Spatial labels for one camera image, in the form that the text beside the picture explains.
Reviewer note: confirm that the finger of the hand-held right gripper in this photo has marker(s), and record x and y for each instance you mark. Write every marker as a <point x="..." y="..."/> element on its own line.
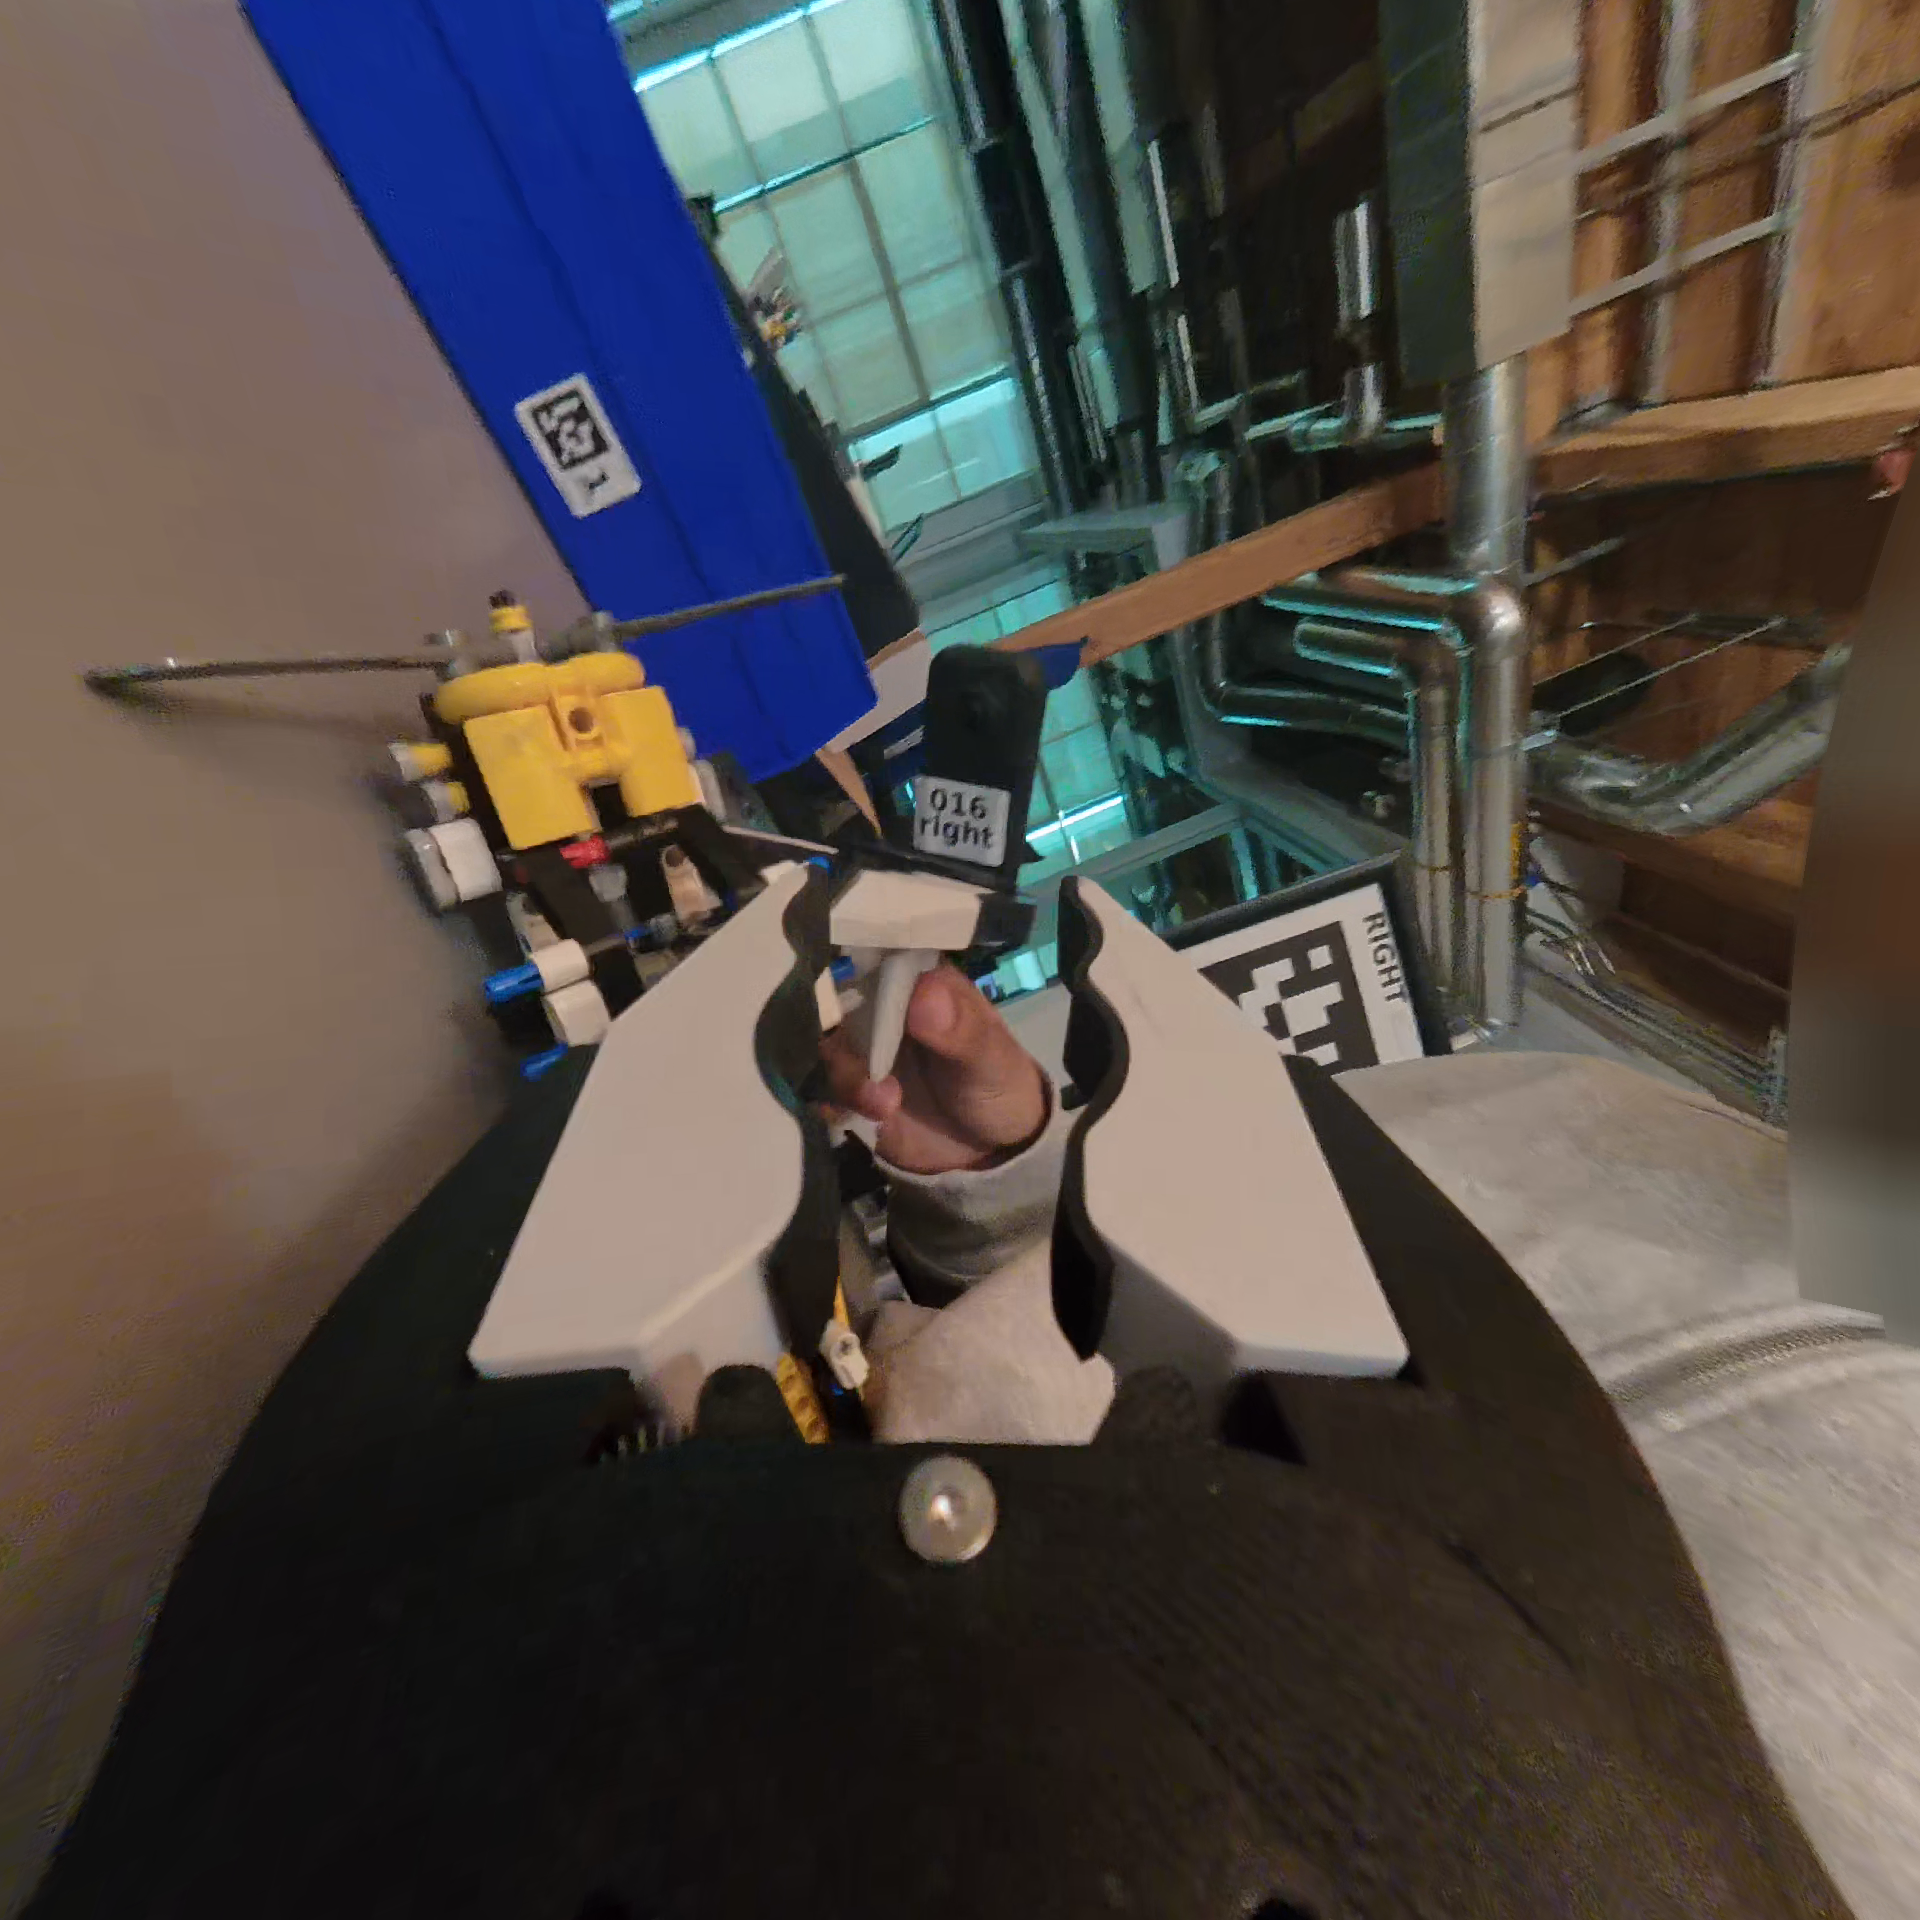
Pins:
<point x="909" y="907"/>
<point x="893" y="1019"/>

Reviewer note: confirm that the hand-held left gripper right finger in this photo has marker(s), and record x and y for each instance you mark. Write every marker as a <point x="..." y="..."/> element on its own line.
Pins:
<point x="1230" y="1200"/>

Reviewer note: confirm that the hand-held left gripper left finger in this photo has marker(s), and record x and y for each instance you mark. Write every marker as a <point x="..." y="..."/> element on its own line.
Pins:
<point x="662" y="1170"/>

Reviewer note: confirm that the yellow black lego helicopter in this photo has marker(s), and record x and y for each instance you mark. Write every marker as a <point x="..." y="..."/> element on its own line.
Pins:
<point x="556" y="751"/>

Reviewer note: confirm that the person's right forearm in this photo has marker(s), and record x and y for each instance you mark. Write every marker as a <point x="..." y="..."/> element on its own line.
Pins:
<point x="962" y="1365"/>

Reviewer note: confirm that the person's right hand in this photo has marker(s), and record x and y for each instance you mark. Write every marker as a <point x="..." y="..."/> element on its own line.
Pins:
<point x="969" y="1079"/>

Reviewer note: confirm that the wooden ceiling beam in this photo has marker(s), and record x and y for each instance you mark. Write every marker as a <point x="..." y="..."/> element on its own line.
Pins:
<point x="1349" y="539"/>

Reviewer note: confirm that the person's grey sweatshirt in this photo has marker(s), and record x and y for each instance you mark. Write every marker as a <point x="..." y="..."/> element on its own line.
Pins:
<point x="1652" y="1348"/>

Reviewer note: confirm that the silver ventilation pipe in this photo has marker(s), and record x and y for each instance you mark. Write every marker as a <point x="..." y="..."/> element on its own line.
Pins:
<point x="1485" y="674"/>

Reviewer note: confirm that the blue plastic bin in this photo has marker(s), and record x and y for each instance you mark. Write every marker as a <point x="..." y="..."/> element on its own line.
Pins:
<point x="495" y="224"/>

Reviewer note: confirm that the silver elbow ventilation duct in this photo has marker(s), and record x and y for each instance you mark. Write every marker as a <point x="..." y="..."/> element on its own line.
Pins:
<point x="1694" y="780"/>

